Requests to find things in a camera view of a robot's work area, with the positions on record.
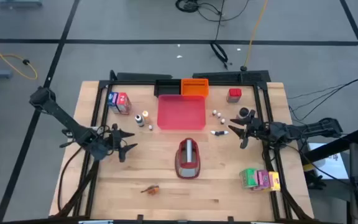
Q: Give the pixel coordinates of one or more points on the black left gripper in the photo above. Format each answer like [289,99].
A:
[109,144]

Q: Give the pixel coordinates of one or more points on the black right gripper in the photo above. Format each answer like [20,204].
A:
[266,130]

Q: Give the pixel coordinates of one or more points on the black-lidded spice jar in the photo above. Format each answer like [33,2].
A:
[243,112]

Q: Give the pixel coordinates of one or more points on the dark tube with white ends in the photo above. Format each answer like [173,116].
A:
[219,133]

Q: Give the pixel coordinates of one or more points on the orange-capped small bottle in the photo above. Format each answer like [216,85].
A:
[145,115]

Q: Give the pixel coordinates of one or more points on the small red box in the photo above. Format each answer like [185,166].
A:
[235,93]

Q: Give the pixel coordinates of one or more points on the red mini cereal box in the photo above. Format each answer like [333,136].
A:
[123,101]

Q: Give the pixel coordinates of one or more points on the green mini cereal box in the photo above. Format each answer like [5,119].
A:
[248,178]

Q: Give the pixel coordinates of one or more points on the yellow mini cereal box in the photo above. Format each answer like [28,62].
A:
[274,181]

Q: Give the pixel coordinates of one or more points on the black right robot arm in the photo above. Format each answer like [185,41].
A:
[319,127]

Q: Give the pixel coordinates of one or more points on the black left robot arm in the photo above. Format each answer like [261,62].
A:
[61,115]

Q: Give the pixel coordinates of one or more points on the black perforated panel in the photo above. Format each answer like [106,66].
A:
[228,76]

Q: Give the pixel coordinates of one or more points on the orange plastic bin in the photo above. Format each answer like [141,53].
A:
[194,88]

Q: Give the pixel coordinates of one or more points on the pink plastic bin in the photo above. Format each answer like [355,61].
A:
[181,112]

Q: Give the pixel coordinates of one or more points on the black flat panel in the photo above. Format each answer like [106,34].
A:
[141,76]

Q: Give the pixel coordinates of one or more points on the black plastic bin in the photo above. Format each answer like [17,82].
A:
[167,88]

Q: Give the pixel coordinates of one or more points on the black clamp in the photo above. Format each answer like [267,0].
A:
[314,180]

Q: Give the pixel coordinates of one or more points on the white paper sheet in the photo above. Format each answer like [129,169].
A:
[331,165]

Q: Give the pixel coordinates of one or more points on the black metal beam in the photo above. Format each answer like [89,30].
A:
[337,145]

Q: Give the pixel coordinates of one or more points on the black aluminium table frame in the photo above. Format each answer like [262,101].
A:
[129,82]

